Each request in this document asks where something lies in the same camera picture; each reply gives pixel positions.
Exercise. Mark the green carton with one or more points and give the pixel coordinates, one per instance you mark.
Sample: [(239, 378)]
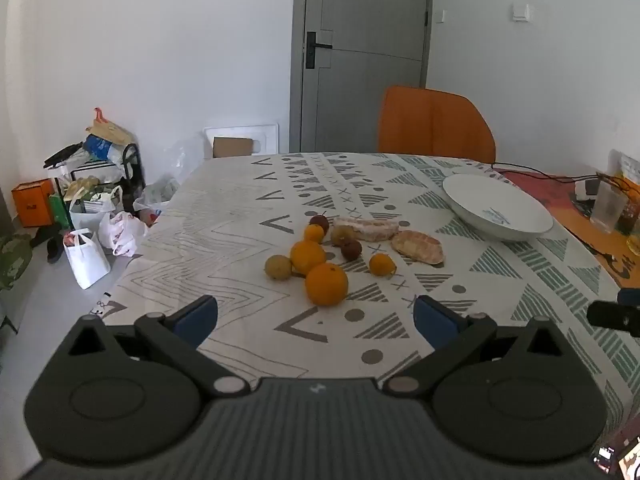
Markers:
[(60, 210)]

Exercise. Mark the white bowl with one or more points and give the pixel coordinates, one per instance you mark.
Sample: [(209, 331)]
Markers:
[(500, 205)]

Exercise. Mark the brown paper bag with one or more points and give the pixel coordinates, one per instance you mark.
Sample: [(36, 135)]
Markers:
[(110, 130)]

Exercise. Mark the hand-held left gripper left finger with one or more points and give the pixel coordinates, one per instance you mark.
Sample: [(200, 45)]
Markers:
[(197, 317)]

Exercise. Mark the orange table mat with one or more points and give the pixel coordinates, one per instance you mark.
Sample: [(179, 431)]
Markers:
[(575, 220)]

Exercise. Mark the small white paper bag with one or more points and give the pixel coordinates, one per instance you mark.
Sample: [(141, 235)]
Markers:
[(87, 260)]

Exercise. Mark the grey door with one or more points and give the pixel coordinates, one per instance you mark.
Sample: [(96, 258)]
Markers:
[(370, 35)]

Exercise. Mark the white charger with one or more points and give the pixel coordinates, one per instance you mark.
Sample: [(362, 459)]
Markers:
[(582, 189)]

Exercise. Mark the white wall switch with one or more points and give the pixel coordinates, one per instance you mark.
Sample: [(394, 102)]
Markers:
[(520, 12)]

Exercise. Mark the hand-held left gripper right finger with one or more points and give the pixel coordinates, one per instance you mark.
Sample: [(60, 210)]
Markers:
[(435, 320)]

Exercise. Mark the large orange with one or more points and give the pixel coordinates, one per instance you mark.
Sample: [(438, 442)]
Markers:
[(307, 256), (326, 284)]

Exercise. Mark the patterned tablecloth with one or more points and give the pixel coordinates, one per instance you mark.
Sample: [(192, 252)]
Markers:
[(240, 260)]

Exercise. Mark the white tote bag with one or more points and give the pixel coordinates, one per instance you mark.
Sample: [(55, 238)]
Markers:
[(87, 217)]

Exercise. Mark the blue white packet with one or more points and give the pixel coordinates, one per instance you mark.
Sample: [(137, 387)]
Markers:
[(102, 147)]

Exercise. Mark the brownish-green round fruit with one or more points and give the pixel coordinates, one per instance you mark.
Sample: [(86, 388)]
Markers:
[(341, 235)]

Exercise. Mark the orange chair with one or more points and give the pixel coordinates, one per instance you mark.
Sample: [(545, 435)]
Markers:
[(435, 120)]

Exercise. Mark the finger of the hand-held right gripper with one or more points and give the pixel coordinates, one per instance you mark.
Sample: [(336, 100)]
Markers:
[(612, 316)]

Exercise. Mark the orange box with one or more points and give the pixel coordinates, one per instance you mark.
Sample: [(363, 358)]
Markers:
[(32, 202)]

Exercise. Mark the long sugared bread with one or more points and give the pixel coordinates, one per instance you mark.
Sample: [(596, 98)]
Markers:
[(366, 228)]

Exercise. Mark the flat brown pastry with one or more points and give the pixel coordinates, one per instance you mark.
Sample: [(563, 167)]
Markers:
[(417, 246)]

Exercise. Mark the clear plastic bag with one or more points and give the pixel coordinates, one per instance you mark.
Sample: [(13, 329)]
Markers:
[(157, 192)]

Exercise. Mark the dark red round fruit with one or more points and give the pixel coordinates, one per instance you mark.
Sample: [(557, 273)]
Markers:
[(351, 249), (319, 222)]

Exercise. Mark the small orange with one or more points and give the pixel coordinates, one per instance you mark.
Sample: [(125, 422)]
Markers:
[(382, 264), (314, 233)]

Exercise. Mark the brown glass jar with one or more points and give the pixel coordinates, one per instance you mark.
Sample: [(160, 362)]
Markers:
[(627, 215)]

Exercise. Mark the yellow-green round fruit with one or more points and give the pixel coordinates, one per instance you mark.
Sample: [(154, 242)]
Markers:
[(278, 266)]

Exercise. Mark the clear drinking glass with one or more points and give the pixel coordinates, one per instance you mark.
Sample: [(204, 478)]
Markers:
[(607, 205)]

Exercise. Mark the yellow packet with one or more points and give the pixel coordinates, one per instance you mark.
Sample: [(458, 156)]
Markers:
[(627, 167)]

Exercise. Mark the white red-print plastic bag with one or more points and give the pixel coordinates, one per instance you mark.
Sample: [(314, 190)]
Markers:
[(120, 232)]

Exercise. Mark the brown cardboard box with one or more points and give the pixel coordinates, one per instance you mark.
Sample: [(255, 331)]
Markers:
[(232, 147)]

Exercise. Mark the pile of bags and clutter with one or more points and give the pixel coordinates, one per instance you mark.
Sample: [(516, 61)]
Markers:
[(134, 165)]

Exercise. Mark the white flat board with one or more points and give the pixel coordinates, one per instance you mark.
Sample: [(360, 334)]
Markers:
[(265, 132)]

